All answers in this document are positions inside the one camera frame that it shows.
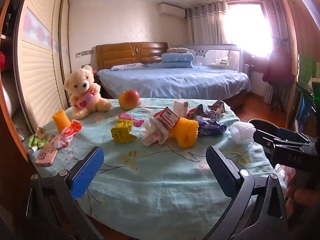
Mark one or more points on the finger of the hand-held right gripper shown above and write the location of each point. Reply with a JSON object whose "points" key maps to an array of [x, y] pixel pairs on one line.
{"points": [[265, 125], [262, 138]]}

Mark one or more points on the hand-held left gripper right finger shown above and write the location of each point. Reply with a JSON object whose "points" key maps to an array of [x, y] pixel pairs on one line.
{"points": [[221, 172]]}

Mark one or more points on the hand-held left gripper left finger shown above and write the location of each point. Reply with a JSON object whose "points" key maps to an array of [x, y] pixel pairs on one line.
{"points": [[87, 171]]}

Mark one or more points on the yellow packet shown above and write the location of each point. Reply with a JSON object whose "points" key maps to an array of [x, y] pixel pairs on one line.
{"points": [[120, 135]]}

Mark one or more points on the red snack wrapper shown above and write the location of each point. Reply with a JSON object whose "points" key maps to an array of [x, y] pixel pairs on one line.
{"points": [[193, 112]]}

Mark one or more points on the pink plastic toy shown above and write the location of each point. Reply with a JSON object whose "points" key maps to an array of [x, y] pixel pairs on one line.
{"points": [[126, 117]]}

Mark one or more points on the printed white paper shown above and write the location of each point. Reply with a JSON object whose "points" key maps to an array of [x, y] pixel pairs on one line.
{"points": [[153, 136]]}

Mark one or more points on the white sponge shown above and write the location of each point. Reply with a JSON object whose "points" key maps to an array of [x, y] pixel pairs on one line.
{"points": [[180, 107]]}

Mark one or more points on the person's right hand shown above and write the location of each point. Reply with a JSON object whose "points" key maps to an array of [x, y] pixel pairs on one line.
{"points": [[305, 201]]}

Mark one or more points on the white foam net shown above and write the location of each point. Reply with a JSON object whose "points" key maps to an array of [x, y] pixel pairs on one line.
{"points": [[240, 131]]}

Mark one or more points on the black television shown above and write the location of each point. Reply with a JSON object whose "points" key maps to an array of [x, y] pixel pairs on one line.
{"points": [[303, 110]]}

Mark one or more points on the pink phone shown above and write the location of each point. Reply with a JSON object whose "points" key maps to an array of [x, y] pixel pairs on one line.
{"points": [[46, 155]]}

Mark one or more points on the blue snack bag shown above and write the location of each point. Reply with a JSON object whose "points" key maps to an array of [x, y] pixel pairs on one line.
{"points": [[211, 128]]}

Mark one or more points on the red white plastic wrapper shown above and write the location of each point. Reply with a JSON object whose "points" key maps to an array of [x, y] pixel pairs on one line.
{"points": [[72, 128]]}

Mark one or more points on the printed foil wrapper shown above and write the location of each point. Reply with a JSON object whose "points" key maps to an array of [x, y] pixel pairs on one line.
{"points": [[217, 107]]}

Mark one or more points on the large yellow foam net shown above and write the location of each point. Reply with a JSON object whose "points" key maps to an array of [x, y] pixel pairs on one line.
{"points": [[186, 132]]}

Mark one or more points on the orange ridged cup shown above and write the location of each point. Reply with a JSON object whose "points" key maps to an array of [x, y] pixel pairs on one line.
{"points": [[61, 121]]}

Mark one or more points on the green snack packet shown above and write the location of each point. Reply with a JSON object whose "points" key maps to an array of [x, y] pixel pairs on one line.
{"points": [[37, 140]]}

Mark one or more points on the dark red coat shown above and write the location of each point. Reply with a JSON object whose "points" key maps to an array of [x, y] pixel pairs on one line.
{"points": [[277, 65]]}

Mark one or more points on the stack of green boxes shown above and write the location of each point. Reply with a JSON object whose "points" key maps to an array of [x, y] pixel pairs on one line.
{"points": [[307, 70]]}

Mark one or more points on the red white carton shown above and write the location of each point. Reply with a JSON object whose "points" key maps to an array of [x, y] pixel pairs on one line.
{"points": [[168, 117]]}

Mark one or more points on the red yellow apple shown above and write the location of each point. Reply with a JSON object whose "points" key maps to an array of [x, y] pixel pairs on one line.
{"points": [[128, 100]]}

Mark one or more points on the cream teddy bear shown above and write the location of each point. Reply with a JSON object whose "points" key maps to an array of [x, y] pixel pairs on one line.
{"points": [[83, 82]]}

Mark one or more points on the wooden nightstand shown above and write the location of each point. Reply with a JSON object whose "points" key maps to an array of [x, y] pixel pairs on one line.
{"points": [[96, 79]]}

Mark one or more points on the bright window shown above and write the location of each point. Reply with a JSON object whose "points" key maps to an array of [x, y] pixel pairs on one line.
{"points": [[247, 27]]}

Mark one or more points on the bed with blue sheet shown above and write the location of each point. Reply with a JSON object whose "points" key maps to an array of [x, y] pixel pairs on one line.
{"points": [[175, 80]]}

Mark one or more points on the folded blue quilt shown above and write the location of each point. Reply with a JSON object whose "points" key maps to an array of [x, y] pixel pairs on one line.
{"points": [[177, 60]]}

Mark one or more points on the flat printed pillow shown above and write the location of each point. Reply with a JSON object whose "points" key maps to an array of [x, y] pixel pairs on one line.
{"points": [[126, 67]]}

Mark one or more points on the sliding door wardrobe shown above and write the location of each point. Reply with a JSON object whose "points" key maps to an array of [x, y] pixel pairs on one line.
{"points": [[37, 67]]}

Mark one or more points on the wooden headboard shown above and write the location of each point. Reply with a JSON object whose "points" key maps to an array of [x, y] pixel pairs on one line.
{"points": [[120, 55]]}

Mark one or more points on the white air conditioner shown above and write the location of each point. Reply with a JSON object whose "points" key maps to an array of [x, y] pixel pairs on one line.
{"points": [[172, 10]]}

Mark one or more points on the grey bed guard rail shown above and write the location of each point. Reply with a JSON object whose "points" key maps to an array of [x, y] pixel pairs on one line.
{"points": [[212, 47]]}

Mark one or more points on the wall switch panel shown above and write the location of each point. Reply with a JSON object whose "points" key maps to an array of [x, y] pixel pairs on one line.
{"points": [[85, 53]]}

